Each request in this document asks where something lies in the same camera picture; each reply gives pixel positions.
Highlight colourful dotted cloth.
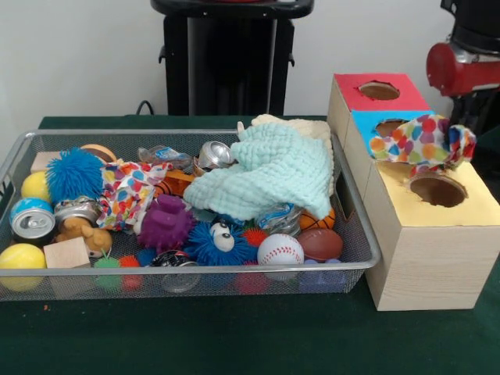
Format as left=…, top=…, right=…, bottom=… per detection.
left=369, top=114, right=477, bottom=176
left=96, top=159, right=173, bottom=232

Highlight brown toy football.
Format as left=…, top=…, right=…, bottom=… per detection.
left=298, top=227, right=345, bottom=263

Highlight dark green tablecloth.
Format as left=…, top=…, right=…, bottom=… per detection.
left=0, top=115, right=500, bottom=375
left=466, top=125, right=500, bottom=159

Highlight cream waffle cloth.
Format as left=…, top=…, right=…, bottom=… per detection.
left=252, top=112, right=336, bottom=188

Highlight blue spiky pom ball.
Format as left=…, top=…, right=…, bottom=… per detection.
left=45, top=147, right=106, bottom=204

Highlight purple spiky toy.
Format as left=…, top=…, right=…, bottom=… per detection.
left=136, top=194, right=196, bottom=253

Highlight yellow ball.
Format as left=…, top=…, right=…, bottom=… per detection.
left=0, top=243, right=48, bottom=292

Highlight wire mesh bin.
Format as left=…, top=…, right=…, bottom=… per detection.
left=0, top=129, right=382, bottom=302

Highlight wooden box with three holes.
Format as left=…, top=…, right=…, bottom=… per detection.
left=326, top=72, right=500, bottom=312

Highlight white toy baseball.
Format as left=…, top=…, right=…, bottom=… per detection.
left=256, top=234, right=305, bottom=266

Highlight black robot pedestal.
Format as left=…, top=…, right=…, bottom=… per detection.
left=150, top=0, right=316, bottom=116

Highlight silver drink can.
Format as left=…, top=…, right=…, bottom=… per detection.
left=9, top=209, right=56, bottom=243

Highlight blue fuzzy toy with eyes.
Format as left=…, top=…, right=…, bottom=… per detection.
left=184, top=221, right=259, bottom=266

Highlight mint waffle cloth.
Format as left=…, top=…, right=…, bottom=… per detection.
left=183, top=120, right=338, bottom=220

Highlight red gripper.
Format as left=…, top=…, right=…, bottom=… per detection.
left=426, top=41, right=500, bottom=127

